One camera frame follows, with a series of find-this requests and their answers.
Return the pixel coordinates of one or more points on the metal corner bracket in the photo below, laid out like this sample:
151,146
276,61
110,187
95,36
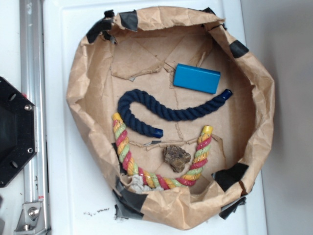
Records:
31,220

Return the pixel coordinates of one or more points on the blue rectangular block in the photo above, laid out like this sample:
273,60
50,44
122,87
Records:
197,79

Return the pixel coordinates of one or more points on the white tray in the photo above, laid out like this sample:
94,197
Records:
81,202

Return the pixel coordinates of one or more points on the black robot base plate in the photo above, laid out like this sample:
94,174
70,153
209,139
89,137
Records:
17,132

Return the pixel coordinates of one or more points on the aluminium extrusion rail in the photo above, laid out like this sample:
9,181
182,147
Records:
33,86

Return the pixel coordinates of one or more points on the grey crumpled rock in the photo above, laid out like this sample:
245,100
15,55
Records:
137,186

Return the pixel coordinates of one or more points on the brown rock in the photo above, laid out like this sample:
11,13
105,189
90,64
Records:
176,157

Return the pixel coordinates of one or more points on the brown paper bin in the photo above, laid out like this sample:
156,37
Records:
141,50

